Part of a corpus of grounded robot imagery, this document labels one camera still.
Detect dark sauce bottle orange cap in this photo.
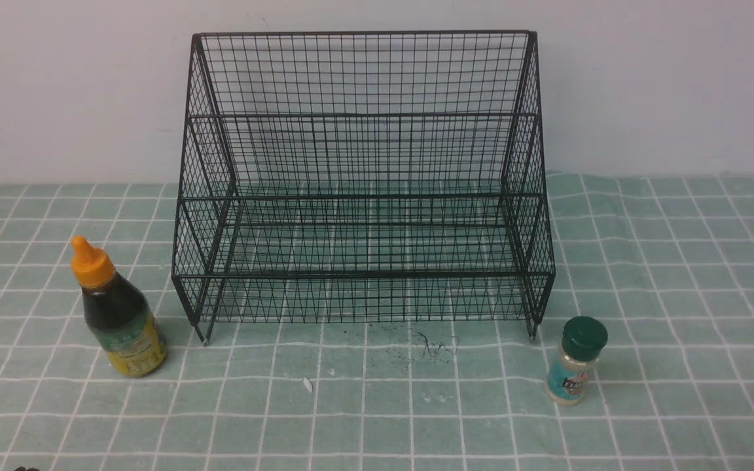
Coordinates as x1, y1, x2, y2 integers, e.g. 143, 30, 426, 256
71, 235, 168, 378

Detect seasoning jar green cap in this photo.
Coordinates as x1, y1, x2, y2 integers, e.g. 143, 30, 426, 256
544, 316, 609, 406

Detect green checked tablecloth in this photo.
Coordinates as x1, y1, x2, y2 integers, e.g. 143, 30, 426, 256
0, 174, 754, 470

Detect black wire mesh rack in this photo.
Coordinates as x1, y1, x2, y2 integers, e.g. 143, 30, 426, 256
171, 29, 556, 342

